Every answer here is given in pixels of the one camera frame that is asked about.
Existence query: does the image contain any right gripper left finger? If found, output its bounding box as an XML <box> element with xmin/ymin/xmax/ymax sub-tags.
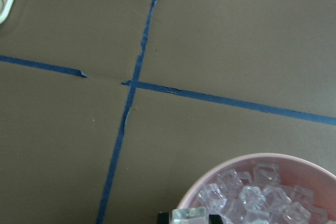
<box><xmin>156</xmin><ymin>211</ymin><xmax>171</xmax><ymax>224</ymax></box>

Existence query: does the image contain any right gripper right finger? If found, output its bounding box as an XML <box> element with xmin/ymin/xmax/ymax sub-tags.
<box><xmin>208</xmin><ymin>215</ymin><xmax>224</xmax><ymax>224</ymax></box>

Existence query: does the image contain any clear ice cube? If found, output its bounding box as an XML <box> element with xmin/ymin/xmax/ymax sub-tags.
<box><xmin>170</xmin><ymin>207</ymin><xmax>209</xmax><ymax>224</ymax></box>

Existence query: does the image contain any pile of clear ice cubes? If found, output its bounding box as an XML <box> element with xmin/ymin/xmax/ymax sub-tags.
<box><xmin>197</xmin><ymin>163</ymin><xmax>332</xmax><ymax>223</ymax></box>

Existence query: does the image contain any pink bowl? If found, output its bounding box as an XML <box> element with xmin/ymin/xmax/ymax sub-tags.
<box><xmin>177</xmin><ymin>153</ymin><xmax>335</xmax><ymax>221</ymax></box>

